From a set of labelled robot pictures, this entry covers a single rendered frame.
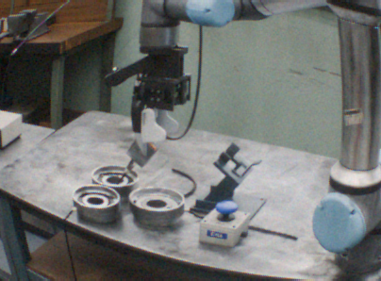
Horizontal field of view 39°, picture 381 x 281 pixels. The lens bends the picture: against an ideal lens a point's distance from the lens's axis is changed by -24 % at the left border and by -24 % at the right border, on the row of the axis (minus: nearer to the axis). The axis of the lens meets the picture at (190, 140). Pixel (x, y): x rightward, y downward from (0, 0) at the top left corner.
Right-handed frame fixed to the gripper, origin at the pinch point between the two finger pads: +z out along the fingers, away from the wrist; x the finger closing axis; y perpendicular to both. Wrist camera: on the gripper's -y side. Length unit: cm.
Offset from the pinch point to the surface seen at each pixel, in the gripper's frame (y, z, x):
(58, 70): -105, 22, 110
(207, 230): 16.4, 10.3, -8.2
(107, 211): -2.9, 10.3, -10.9
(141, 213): 2.9, 10.4, -7.4
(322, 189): 32.0, 13.3, 23.7
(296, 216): 29.6, 13.3, 8.5
